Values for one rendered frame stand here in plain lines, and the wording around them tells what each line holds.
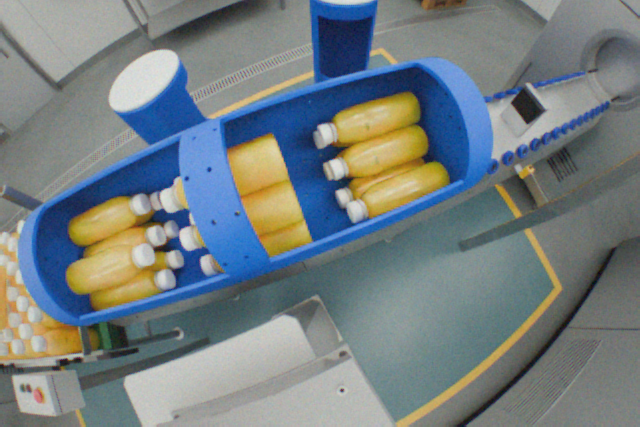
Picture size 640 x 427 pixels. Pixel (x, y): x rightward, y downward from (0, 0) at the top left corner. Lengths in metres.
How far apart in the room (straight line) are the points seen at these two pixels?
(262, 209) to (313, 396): 0.25
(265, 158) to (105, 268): 0.35
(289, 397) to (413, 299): 1.34
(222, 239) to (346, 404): 0.24
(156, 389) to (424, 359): 1.44
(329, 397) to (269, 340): 0.12
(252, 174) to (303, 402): 0.29
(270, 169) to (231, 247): 0.12
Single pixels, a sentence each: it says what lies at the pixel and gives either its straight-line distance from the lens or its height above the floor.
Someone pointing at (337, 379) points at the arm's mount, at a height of 1.22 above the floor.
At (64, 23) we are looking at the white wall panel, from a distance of 3.97.
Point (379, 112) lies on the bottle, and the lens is 0.47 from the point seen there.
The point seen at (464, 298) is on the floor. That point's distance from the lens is 1.73.
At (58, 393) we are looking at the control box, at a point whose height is 1.07.
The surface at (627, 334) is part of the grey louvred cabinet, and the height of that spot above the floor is 0.61.
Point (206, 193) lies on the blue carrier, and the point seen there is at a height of 1.23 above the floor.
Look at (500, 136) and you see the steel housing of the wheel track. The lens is 0.89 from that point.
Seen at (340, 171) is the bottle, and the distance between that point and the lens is 0.47.
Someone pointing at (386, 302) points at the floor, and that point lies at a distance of 1.54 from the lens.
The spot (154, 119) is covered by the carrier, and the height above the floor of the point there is 0.96.
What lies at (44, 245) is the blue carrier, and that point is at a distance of 0.65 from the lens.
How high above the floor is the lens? 1.50
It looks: 68 degrees down
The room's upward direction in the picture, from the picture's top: 4 degrees counter-clockwise
